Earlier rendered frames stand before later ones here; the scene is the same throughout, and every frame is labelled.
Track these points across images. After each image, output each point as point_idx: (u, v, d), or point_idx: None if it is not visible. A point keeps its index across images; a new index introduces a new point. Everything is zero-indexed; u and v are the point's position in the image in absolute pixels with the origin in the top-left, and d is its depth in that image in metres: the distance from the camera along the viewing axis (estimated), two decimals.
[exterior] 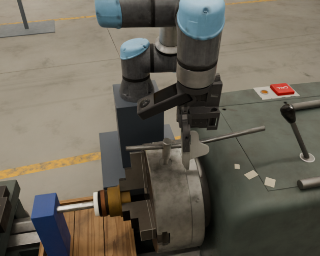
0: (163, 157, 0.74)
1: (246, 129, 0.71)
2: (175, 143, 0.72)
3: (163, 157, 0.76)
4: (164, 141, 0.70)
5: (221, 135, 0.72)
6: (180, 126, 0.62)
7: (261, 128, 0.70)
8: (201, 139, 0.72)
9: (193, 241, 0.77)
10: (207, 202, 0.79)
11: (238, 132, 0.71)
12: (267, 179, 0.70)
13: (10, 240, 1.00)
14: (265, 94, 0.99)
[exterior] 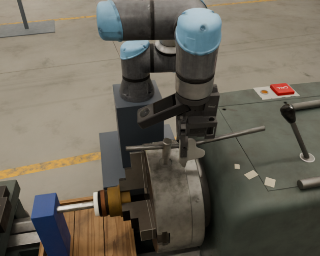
0: (163, 157, 0.74)
1: (246, 129, 0.71)
2: (175, 143, 0.72)
3: (163, 157, 0.76)
4: (164, 141, 0.70)
5: (221, 135, 0.72)
6: (178, 135, 0.64)
7: (261, 128, 0.70)
8: (201, 139, 0.72)
9: (193, 241, 0.77)
10: (207, 202, 0.79)
11: (238, 132, 0.71)
12: (267, 179, 0.70)
13: (10, 240, 1.00)
14: (265, 94, 0.99)
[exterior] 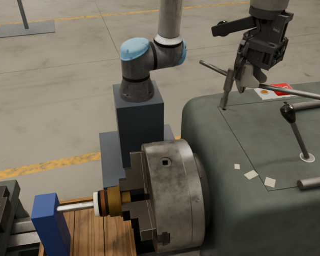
0: (223, 86, 0.77)
1: (310, 92, 0.63)
2: None
3: (225, 90, 0.79)
4: (229, 67, 0.74)
5: (283, 88, 0.68)
6: (236, 52, 0.67)
7: None
8: (262, 83, 0.70)
9: (193, 241, 0.77)
10: (207, 202, 0.79)
11: (300, 91, 0.64)
12: (267, 179, 0.70)
13: (10, 240, 1.00)
14: (265, 94, 0.99)
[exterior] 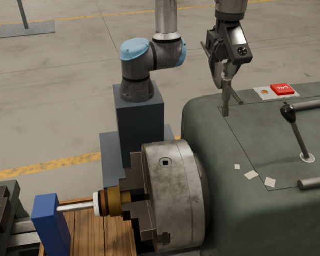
0: (230, 96, 0.81)
1: (204, 48, 0.93)
2: (222, 81, 0.81)
3: (225, 102, 0.82)
4: (229, 79, 0.78)
5: None
6: None
7: (203, 41, 0.95)
8: None
9: (193, 241, 0.77)
10: (207, 202, 0.79)
11: (208, 51, 0.91)
12: (267, 179, 0.70)
13: (10, 240, 1.00)
14: (265, 94, 0.99)
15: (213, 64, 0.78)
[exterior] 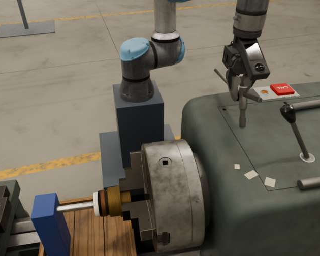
0: (247, 105, 0.83)
1: (218, 72, 0.99)
2: (238, 91, 0.84)
3: (242, 111, 0.83)
4: (245, 87, 0.81)
5: (224, 80, 0.94)
6: None
7: (217, 69, 1.02)
8: None
9: (193, 241, 0.77)
10: (207, 202, 0.79)
11: (222, 74, 0.98)
12: (267, 179, 0.70)
13: (10, 240, 1.00)
14: (265, 94, 0.99)
15: (230, 78, 0.81)
